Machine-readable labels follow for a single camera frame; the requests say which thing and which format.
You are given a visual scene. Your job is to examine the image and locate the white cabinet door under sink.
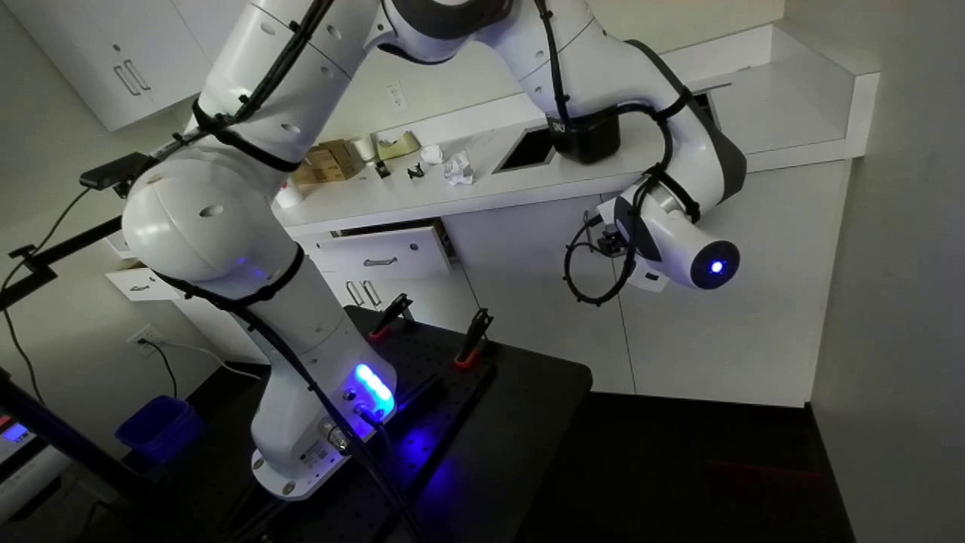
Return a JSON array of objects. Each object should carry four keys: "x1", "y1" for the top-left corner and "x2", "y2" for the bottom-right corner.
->
[{"x1": 445, "y1": 194, "x2": 635, "y2": 395}]

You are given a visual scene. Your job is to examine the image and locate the white side cabinet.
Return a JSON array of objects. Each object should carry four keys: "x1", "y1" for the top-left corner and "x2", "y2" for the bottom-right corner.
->
[{"x1": 102, "y1": 262, "x2": 272, "y2": 366}]

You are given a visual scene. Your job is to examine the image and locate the red black clamp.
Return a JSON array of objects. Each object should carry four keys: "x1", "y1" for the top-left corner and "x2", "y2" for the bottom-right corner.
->
[
  {"x1": 453, "y1": 306, "x2": 498, "y2": 376},
  {"x1": 365, "y1": 292, "x2": 417, "y2": 348}
]

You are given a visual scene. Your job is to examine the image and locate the white drawer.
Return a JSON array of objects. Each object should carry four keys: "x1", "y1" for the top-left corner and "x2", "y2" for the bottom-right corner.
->
[{"x1": 311, "y1": 218, "x2": 462, "y2": 297}]

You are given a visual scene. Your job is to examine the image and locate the blue plastic bin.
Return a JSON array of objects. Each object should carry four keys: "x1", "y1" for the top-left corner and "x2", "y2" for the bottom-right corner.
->
[{"x1": 112, "y1": 392, "x2": 210, "y2": 471}]

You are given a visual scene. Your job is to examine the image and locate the black robot table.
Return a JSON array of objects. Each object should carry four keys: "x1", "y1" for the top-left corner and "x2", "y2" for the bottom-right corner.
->
[{"x1": 130, "y1": 306, "x2": 596, "y2": 543}]

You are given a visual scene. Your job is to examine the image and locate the cardboard box on counter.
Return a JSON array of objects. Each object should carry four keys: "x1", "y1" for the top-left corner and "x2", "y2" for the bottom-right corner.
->
[{"x1": 287, "y1": 136, "x2": 371, "y2": 196}]

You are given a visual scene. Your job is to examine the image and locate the white upper wall cabinets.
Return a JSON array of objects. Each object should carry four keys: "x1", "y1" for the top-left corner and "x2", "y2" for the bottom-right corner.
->
[{"x1": 6, "y1": 0, "x2": 255, "y2": 136}]

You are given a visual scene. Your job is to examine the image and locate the white crumpled wrapper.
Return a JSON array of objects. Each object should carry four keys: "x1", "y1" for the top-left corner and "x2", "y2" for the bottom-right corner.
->
[{"x1": 440, "y1": 151, "x2": 486, "y2": 192}]

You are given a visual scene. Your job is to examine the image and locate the black camera stand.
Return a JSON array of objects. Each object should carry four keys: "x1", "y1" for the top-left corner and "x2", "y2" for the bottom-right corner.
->
[{"x1": 0, "y1": 216, "x2": 138, "y2": 500}]

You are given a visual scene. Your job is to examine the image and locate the black camera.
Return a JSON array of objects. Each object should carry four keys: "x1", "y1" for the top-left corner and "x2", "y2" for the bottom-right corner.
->
[{"x1": 77, "y1": 151, "x2": 159, "y2": 196}]

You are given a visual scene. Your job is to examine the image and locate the black wall power cable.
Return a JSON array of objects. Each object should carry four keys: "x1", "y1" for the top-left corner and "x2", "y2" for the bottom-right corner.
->
[{"x1": 132, "y1": 330, "x2": 180, "y2": 403}]

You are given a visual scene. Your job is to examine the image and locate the dark counter sink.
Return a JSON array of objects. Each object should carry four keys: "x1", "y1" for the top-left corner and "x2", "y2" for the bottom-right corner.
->
[{"x1": 494, "y1": 131, "x2": 558, "y2": 175}]

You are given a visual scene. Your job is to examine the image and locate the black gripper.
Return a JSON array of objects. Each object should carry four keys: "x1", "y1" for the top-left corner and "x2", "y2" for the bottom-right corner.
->
[{"x1": 596, "y1": 222, "x2": 639, "y2": 262}]

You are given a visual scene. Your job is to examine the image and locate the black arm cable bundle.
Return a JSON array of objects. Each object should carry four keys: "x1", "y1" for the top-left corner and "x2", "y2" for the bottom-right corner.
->
[{"x1": 149, "y1": 0, "x2": 706, "y2": 508}]

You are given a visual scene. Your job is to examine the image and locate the white cabinet door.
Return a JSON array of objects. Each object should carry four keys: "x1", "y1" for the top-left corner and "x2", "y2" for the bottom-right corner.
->
[
  {"x1": 445, "y1": 194, "x2": 635, "y2": 395},
  {"x1": 601, "y1": 159, "x2": 854, "y2": 410}
]

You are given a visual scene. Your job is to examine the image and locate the white kitchen countertop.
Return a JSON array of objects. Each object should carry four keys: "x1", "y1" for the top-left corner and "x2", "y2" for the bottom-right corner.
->
[{"x1": 272, "y1": 25, "x2": 882, "y2": 238}]

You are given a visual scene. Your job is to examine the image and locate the purple lit white box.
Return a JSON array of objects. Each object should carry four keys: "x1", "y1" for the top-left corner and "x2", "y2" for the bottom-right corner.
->
[{"x1": 0, "y1": 408, "x2": 65, "y2": 518}]

